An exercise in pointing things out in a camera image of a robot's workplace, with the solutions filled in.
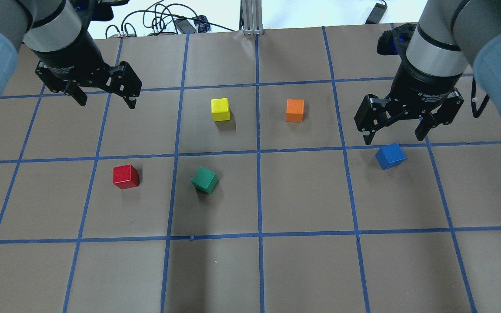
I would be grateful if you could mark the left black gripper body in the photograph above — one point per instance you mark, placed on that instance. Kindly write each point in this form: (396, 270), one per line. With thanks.
(73, 58)

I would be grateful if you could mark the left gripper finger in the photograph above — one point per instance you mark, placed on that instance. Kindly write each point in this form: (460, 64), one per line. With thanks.
(78, 95)
(125, 83)

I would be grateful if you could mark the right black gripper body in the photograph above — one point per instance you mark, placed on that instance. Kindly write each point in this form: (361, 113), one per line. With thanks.
(424, 85)

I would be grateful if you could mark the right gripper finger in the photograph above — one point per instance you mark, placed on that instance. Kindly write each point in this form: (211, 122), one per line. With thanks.
(444, 115)
(371, 117)

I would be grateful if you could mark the red block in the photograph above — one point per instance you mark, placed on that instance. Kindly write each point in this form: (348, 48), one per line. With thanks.
(125, 177)

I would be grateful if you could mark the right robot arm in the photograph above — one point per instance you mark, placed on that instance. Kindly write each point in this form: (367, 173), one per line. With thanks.
(451, 36)

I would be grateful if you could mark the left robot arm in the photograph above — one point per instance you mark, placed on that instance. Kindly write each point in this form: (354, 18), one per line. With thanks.
(56, 31)

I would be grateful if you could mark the blue block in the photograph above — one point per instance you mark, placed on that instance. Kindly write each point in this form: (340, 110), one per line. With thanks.
(390, 156)

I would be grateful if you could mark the orange block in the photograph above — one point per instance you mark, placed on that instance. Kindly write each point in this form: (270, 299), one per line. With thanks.
(294, 110)

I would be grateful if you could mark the yellow block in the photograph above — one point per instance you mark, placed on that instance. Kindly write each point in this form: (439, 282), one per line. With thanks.
(220, 109)

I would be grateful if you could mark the green block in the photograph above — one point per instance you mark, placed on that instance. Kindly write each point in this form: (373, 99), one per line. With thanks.
(204, 180)

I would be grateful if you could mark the black power adapter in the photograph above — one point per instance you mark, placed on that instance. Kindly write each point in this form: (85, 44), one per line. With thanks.
(377, 13)

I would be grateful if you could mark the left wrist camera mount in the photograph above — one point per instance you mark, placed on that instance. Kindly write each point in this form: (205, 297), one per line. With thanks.
(96, 10)

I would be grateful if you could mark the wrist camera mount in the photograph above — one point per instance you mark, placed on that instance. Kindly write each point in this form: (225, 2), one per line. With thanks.
(96, 10)
(396, 41)

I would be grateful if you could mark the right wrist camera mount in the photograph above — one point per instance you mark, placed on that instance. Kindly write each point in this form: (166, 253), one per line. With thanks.
(396, 41)

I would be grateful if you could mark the aluminium frame post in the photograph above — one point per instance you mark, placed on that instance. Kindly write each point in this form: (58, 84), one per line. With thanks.
(251, 17)

